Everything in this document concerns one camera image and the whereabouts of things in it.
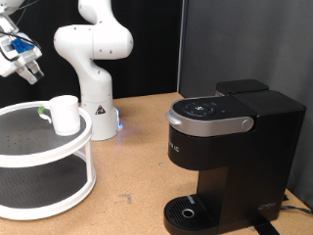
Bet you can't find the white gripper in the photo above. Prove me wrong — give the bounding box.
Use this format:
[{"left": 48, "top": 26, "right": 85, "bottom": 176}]
[{"left": 0, "top": 30, "right": 45, "bottom": 86}]

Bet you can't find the silver coffee machine handle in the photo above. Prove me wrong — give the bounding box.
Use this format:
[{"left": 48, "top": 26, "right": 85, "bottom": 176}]
[{"left": 164, "top": 95, "right": 255, "bottom": 138}]

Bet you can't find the black Keurig coffee machine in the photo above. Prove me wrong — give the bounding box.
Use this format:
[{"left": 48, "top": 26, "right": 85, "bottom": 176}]
[{"left": 162, "top": 78, "right": 307, "bottom": 235}]

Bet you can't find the white mug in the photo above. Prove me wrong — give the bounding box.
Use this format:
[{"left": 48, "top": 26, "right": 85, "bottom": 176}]
[{"left": 38, "top": 94, "right": 81, "bottom": 137}]

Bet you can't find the white two-tier turntable shelf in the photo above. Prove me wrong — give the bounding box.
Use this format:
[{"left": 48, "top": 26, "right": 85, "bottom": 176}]
[{"left": 0, "top": 100, "right": 97, "bottom": 221}]

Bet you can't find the black backdrop curtain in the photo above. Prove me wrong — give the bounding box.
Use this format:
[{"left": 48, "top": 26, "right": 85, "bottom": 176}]
[{"left": 0, "top": 0, "right": 184, "bottom": 109}]

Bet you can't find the black tape strip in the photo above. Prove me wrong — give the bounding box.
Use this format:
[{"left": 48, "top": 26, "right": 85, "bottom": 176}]
[{"left": 248, "top": 221, "right": 282, "bottom": 235}]

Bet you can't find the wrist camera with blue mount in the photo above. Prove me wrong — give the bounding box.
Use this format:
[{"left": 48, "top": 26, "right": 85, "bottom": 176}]
[{"left": 11, "top": 37, "right": 35, "bottom": 56}]

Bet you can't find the black camera cable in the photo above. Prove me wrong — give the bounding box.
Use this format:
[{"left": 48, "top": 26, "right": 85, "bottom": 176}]
[{"left": 0, "top": 0, "right": 42, "bottom": 63}]

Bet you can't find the braided power cord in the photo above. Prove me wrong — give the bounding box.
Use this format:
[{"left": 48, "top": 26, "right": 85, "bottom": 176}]
[{"left": 281, "top": 205, "right": 313, "bottom": 216}]

